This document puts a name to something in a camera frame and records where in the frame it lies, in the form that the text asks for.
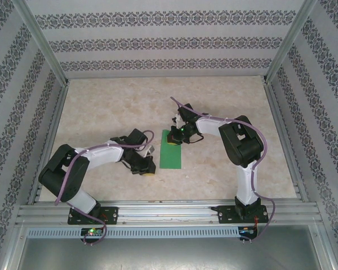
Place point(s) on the green paper sheet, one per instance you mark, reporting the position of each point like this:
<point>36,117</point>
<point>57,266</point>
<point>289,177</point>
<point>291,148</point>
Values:
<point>170,157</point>

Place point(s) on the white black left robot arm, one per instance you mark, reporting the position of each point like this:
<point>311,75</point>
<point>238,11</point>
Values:
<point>104,154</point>

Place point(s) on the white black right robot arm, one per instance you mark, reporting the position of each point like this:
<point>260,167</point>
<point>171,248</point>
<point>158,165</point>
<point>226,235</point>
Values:
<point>209,126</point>

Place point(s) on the small circuit board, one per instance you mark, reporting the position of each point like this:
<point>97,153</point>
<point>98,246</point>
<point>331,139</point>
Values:
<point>248,231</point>
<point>91,232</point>

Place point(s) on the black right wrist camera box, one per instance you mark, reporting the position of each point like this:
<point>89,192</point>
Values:
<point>187,111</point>

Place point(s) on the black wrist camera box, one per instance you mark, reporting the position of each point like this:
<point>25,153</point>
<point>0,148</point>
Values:
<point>137,136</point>
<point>187,111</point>

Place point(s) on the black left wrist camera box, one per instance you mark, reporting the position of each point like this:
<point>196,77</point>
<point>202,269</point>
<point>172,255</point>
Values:
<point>137,136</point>

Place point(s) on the aluminium mounting rail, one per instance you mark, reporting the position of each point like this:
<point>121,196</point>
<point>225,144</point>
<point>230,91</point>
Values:
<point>169,213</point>

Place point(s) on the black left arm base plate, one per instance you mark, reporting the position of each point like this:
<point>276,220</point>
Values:
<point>110,215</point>

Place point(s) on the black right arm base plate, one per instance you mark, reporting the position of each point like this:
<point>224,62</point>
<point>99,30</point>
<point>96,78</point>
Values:
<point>225,215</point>

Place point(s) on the aluminium side rail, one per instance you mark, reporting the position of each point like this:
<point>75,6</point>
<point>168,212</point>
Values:
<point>50,140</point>
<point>285,140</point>

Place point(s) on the aluminium frame post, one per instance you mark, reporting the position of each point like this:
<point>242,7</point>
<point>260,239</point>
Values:
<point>290,36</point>
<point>41,36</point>

